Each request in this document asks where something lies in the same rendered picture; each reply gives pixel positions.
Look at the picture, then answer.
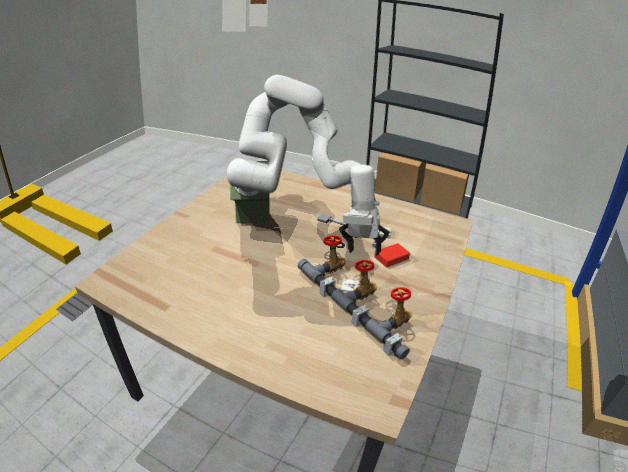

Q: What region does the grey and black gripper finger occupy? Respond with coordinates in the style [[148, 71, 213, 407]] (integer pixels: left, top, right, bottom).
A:
[[339, 223, 354, 253], [374, 225, 390, 256]]

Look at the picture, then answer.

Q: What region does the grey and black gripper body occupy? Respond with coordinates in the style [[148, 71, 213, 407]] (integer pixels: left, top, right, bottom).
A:
[[348, 206, 380, 239]]

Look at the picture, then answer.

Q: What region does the red flat block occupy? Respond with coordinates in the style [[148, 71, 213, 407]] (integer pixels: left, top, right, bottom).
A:
[[374, 243, 410, 268]]

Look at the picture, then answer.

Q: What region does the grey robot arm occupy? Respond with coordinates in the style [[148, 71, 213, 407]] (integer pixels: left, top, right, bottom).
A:
[[227, 75, 380, 226]]

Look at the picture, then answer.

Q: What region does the white tag with black number 4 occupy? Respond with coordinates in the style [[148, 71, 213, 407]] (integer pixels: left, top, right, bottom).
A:
[[342, 279, 360, 291]]

